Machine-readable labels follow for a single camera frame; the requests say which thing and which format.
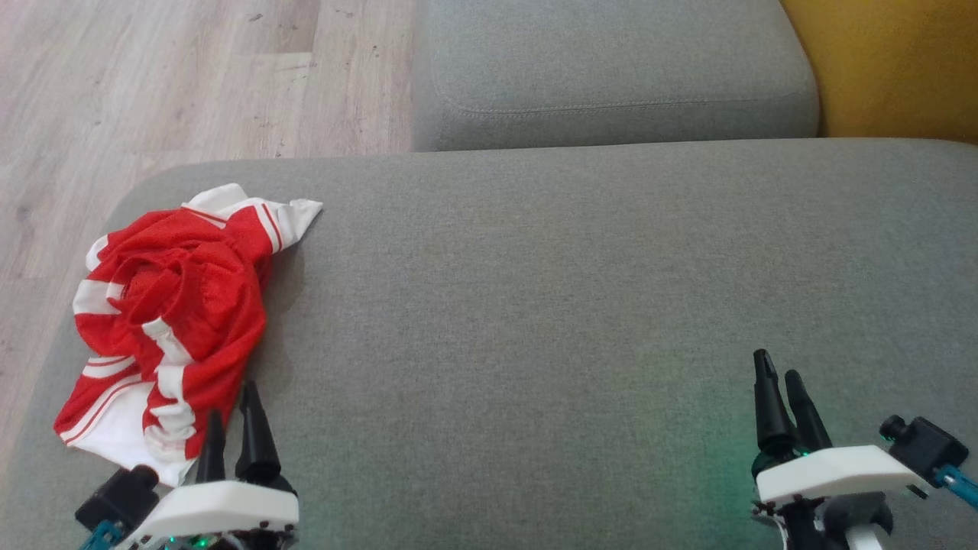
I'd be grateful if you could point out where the yellow cushion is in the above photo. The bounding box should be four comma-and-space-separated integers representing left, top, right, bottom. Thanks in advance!
779, 0, 978, 145

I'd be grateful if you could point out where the grey sofa cushion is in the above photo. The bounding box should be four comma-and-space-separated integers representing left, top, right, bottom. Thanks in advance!
413, 0, 821, 152

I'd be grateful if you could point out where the blue right camera connector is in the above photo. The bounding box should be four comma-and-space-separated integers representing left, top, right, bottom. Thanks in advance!
936, 464, 978, 510

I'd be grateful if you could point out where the blue camera connector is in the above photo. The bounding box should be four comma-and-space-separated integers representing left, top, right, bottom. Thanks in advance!
79, 519, 125, 550
936, 464, 978, 510

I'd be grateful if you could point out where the red white basketball jersey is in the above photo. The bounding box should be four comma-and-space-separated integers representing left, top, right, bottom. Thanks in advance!
52, 182, 324, 488

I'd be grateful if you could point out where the large grey sofa seat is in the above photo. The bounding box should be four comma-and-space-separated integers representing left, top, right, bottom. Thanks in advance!
0, 137, 978, 550

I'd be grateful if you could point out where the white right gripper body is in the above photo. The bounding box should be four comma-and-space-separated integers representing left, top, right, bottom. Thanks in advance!
750, 445, 930, 528

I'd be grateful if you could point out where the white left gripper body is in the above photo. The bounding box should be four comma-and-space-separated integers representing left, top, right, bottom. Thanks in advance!
116, 478, 300, 550

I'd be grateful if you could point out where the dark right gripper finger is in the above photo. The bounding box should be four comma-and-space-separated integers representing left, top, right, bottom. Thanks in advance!
785, 370, 834, 452
753, 349, 800, 458

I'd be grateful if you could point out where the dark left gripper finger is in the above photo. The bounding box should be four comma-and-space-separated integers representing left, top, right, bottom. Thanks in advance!
235, 380, 283, 487
196, 409, 228, 484

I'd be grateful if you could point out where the blue left camera connector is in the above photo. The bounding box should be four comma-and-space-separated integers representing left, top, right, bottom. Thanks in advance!
79, 519, 125, 550

